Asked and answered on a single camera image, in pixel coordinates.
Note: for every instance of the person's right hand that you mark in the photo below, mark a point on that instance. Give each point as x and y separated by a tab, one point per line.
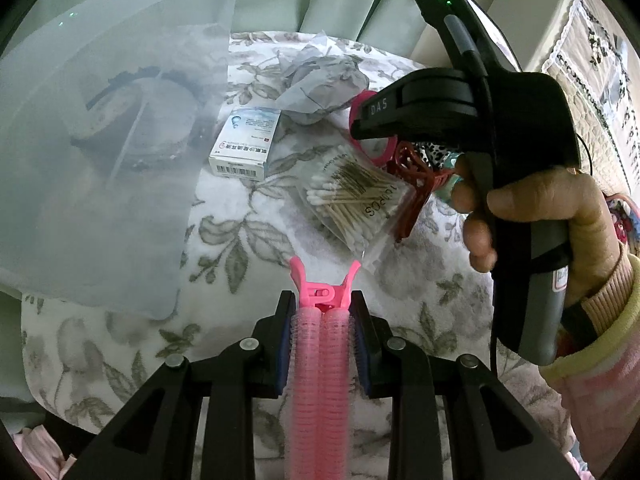
550	195

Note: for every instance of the beige cushion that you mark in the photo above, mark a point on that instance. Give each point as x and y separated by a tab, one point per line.
530	5

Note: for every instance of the pink floral cloth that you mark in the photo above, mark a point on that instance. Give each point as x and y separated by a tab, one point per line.
622	225

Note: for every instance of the black lace headband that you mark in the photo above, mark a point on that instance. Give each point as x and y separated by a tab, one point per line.
107	87

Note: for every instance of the pink hair roller clip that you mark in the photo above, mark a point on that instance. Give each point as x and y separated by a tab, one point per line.
320	360

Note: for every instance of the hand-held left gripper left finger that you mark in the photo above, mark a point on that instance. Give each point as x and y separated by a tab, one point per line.
286	355

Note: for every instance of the lace trimmed cloth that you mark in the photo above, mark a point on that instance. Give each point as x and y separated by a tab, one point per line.
600	60

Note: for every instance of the person's right forearm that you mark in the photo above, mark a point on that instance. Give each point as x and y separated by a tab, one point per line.
600	385

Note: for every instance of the crumpled grey plastic bag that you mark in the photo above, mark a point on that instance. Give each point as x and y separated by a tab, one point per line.
320	85

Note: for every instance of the red hair claw clip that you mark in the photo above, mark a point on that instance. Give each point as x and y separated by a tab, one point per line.
415	195

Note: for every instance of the bag of cotton swabs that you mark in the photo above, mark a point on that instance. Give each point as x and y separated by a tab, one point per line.
350	195

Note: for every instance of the white medicine box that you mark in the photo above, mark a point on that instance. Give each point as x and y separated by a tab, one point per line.
245	145

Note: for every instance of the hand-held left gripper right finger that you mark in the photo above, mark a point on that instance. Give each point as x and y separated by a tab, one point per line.
363	355

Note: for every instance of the pink tape roll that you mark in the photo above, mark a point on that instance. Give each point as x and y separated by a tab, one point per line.
380	152

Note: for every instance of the translucent plastic storage bag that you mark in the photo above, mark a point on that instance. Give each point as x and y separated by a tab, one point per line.
75	210

